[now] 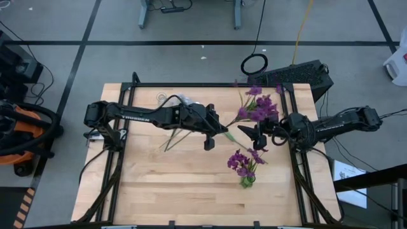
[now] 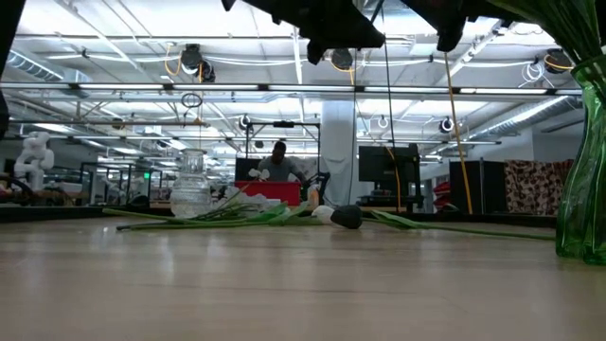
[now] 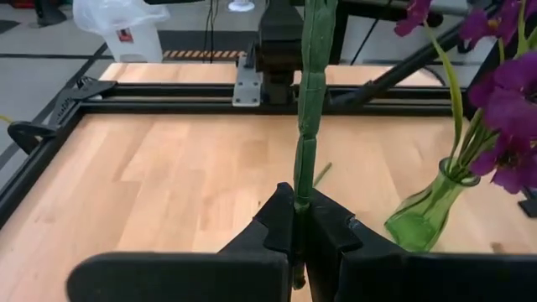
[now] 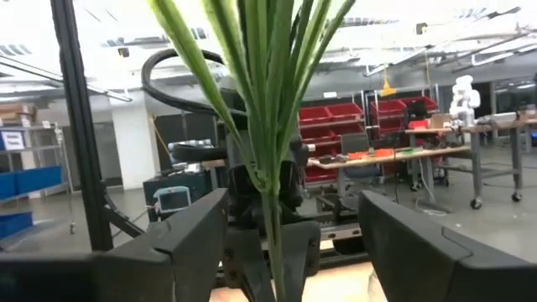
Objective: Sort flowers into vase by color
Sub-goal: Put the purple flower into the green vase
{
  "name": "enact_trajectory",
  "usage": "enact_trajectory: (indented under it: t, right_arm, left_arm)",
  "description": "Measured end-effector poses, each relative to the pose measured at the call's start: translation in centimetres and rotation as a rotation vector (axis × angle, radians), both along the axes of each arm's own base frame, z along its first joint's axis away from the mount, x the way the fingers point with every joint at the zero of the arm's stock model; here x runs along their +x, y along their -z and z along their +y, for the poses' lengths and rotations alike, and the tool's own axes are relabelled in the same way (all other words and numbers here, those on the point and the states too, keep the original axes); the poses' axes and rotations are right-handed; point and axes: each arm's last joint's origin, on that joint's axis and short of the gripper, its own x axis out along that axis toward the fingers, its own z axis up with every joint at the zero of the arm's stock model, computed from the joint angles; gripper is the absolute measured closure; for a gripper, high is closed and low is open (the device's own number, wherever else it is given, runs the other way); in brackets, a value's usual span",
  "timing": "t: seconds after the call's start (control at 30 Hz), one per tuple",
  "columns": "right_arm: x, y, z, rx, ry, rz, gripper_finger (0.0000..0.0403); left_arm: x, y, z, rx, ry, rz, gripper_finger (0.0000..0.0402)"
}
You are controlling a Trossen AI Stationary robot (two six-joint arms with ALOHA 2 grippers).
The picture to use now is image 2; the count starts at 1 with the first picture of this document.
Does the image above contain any yellow hanging cable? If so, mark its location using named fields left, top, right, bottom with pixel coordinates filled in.
left=442, top=49, right=473, bottom=215

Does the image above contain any red object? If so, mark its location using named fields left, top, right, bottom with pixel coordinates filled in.
left=433, top=182, right=452, bottom=208

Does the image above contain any green glass vase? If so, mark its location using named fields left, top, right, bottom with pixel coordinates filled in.
left=555, top=55, right=606, bottom=265

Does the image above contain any black hanging cable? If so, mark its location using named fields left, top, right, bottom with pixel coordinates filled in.
left=380, top=0, right=402, bottom=201

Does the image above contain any black monitor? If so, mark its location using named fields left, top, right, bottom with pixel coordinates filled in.
left=358, top=144, right=422, bottom=209

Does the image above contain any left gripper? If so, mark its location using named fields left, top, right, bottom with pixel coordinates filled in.
left=272, top=0, right=387, bottom=65

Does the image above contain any silver ventilation duct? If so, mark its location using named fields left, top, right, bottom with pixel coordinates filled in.
left=468, top=94, right=588, bottom=141
left=0, top=46, right=91, bottom=85

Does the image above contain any long ceiling light rail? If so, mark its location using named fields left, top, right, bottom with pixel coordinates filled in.
left=0, top=81, right=583, bottom=99

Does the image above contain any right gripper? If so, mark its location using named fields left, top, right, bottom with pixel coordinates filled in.
left=401, top=0, right=522, bottom=53

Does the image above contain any red box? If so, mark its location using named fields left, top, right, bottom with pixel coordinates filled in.
left=235, top=180, right=303, bottom=207

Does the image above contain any patterned brown cloth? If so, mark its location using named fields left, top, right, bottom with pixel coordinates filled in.
left=504, top=159, right=575, bottom=218

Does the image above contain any pale lilac flower bunch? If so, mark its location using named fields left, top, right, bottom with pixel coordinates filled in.
left=116, top=186, right=285, bottom=233

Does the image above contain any black cabinet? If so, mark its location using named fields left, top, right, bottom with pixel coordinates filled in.
left=448, top=160, right=506, bottom=215

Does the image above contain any dark artificial tulip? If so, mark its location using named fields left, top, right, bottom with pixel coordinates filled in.
left=330, top=204, right=556, bottom=242

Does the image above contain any person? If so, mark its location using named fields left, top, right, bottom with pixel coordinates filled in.
left=258, top=140, right=305, bottom=184

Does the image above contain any black gantry frame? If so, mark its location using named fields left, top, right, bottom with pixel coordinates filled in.
left=244, top=120, right=322, bottom=209

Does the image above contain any clear glass vase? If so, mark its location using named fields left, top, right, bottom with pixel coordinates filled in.
left=169, top=148, right=213, bottom=219

